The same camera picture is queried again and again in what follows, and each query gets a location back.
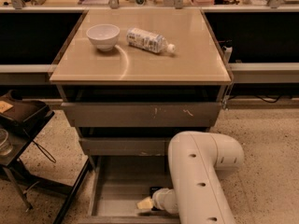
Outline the open bottom drawer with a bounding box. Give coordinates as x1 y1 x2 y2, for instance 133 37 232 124
78 156 180 224

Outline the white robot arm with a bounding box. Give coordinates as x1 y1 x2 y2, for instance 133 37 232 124
136 132 244 224

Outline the clear plastic water bottle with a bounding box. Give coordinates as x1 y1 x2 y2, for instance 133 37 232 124
126 28 176 54

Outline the grey drawer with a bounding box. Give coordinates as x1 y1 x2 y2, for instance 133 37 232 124
77 127 209 157
62 102 221 128

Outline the middle grey drawer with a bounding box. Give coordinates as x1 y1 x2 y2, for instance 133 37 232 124
77 127 209 157

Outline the clear glass jar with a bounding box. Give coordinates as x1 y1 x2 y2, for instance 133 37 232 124
0 129 13 156

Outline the grey drawer cabinet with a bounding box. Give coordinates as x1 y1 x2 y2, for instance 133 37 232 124
49 7 234 161

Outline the black side cart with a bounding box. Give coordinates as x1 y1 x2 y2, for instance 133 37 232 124
0 99 90 224

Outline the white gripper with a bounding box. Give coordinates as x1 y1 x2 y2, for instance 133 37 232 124
136 188 178 215

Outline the white ceramic bowl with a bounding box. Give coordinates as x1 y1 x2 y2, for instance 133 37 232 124
86 24 120 51

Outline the top grey drawer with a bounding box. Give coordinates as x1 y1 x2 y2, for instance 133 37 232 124
62 102 221 128

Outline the dark brown tray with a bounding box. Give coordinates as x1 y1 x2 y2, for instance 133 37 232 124
0 90 50 129

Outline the dark blue rxbar wrapper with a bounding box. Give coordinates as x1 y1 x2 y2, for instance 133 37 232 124
149 187 163 198

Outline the small white spray bottle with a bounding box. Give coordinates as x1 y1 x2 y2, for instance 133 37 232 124
222 40 233 62

